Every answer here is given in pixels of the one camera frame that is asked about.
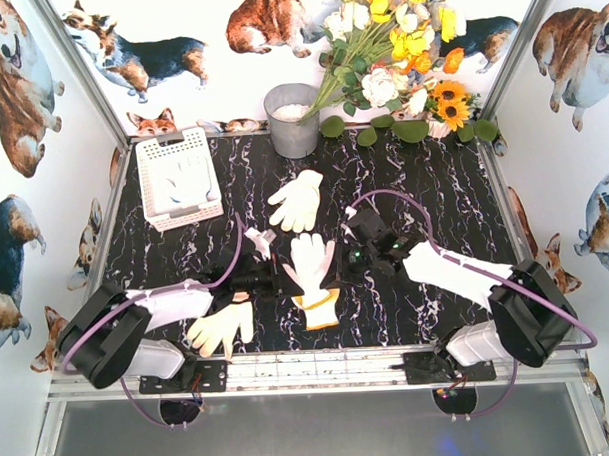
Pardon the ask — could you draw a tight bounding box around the white plastic storage basket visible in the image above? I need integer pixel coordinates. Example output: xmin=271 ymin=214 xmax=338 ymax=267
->
xmin=136 ymin=127 xmax=224 ymax=232

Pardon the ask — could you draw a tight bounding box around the cream glove at front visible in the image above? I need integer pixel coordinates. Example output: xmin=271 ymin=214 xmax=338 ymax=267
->
xmin=186 ymin=301 xmax=254 ymax=361

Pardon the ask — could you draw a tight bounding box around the grey metal bucket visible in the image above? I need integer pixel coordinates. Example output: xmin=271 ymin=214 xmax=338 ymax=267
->
xmin=263 ymin=83 xmax=320 ymax=159

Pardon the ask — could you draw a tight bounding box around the cream knit glove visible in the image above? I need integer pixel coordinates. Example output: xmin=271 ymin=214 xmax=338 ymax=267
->
xmin=268 ymin=170 xmax=323 ymax=233

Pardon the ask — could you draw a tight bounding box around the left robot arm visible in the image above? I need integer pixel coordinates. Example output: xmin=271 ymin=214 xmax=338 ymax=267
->
xmin=56 ymin=254 xmax=303 ymax=389

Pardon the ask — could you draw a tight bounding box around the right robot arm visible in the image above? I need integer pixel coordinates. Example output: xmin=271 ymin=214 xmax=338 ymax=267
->
xmin=325 ymin=207 xmax=577 ymax=368

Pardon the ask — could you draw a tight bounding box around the artificial flower bouquet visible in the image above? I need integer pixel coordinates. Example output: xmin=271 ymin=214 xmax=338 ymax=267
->
xmin=306 ymin=0 xmax=468 ymax=117

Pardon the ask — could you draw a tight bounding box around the orange dotted glove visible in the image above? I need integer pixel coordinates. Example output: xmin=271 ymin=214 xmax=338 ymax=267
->
xmin=283 ymin=233 xmax=335 ymax=308

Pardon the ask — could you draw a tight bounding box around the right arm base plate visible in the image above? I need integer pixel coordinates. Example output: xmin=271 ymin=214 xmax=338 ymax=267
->
xmin=389 ymin=346 xmax=497 ymax=384

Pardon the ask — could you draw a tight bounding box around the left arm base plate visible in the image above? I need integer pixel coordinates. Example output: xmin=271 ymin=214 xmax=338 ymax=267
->
xmin=139 ymin=358 xmax=228 ymax=395

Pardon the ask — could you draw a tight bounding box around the purple cable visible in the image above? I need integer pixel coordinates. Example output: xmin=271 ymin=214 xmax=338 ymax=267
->
xmin=350 ymin=181 xmax=601 ymax=423
xmin=54 ymin=211 xmax=282 ymax=434

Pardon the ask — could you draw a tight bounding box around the white glove orange cuff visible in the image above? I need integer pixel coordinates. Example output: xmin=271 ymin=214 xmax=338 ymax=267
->
xmin=158 ymin=157 xmax=211 ymax=211

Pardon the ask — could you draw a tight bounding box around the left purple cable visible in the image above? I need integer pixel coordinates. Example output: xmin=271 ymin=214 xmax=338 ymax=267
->
xmin=54 ymin=211 xmax=282 ymax=434

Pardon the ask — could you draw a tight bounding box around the small sunflower pot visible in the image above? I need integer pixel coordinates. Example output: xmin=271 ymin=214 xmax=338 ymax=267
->
xmin=425 ymin=80 xmax=481 ymax=138

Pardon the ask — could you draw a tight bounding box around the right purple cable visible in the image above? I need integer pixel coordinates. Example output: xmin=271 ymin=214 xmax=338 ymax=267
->
xmin=350 ymin=181 xmax=601 ymax=423

